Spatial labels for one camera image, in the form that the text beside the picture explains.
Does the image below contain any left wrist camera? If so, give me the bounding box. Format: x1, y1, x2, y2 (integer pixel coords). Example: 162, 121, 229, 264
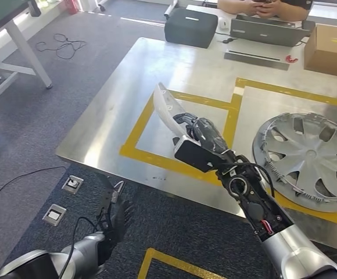
97, 175, 126, 232

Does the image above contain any grey metal bar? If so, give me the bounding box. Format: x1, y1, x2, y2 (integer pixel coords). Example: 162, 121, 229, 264
224, 49, 290, 71

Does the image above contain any large round metal part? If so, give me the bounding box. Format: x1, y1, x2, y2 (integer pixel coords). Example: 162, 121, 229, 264
252, 112, 337, 214

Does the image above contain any steel workbench table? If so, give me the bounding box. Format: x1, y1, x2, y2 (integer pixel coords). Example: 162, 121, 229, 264
55, 37, 337, 255

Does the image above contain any white cylinder object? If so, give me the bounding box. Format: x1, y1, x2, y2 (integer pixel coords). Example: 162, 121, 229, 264
164, 0, 178, 20

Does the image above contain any yellow floor tape square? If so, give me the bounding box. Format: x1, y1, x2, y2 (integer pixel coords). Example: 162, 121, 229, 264
137, 247, 227, 279

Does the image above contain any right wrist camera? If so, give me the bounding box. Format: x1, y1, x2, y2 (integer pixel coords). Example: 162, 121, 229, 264
175, 135, 224, 173

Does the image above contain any red bin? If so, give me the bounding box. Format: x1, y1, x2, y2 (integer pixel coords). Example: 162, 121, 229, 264
65, 0, 79, 15

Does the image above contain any yellow tape outline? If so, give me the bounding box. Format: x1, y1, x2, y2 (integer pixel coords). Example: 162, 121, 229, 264
119, 77, 337, 230

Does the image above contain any black cylinder object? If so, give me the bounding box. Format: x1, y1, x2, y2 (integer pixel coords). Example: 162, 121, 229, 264
27, 0, 42, 17

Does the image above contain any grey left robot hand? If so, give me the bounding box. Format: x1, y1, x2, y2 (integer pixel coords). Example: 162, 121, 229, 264
110, 200, 135, 244

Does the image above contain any grey laptop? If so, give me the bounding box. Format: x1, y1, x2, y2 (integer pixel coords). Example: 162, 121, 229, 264
230, 15, 317, 48

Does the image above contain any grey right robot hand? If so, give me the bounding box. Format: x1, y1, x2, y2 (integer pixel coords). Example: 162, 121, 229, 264
172, 112, 229, 155

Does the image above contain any white plastic shell part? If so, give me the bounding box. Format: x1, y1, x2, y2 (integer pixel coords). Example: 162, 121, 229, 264
153, 83, 193, 140

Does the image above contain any white table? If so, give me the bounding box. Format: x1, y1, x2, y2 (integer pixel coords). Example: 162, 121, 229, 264
0, 0, 53, 112

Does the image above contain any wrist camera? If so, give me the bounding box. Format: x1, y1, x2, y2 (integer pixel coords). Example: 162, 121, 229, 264
97, 175, 126, 232
175, 135, 224, 173

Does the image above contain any brown cardboard box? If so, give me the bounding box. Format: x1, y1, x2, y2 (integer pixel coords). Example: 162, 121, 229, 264
304, 24, 337, 78

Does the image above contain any black floor cable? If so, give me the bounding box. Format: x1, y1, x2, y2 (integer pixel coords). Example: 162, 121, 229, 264
35, 33, 87, 60
0, 166, 67, 205

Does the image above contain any black desk cable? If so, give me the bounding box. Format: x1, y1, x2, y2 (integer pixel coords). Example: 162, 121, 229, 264
215, 31, 238, 44

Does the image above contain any metal floor socket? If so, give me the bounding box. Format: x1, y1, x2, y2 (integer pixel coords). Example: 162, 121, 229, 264
42, 204, 67, 227
61, 175, 85, 195

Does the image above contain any black soft case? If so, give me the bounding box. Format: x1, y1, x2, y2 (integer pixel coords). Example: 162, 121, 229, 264
164, 8, 218, 49

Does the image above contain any person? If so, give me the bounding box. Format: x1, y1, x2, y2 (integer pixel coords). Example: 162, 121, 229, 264
217, 0, 314, 22

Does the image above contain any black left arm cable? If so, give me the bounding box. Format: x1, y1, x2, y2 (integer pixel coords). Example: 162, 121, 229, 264
58, 216, 100, 279

